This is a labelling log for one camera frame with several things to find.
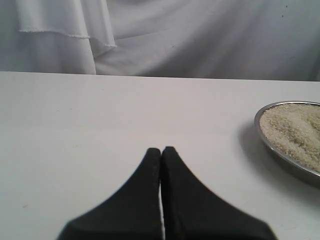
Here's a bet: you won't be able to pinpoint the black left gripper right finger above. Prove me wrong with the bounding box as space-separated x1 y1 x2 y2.
160 146 277 240

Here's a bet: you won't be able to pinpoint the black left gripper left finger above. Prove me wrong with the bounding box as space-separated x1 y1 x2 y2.
58 148 163 240

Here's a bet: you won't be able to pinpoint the steel plate of rice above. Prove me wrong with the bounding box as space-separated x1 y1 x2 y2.
254 101 320 188

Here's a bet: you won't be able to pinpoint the white fabric backdrop curtain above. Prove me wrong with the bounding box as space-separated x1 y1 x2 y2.
0 0 320 81

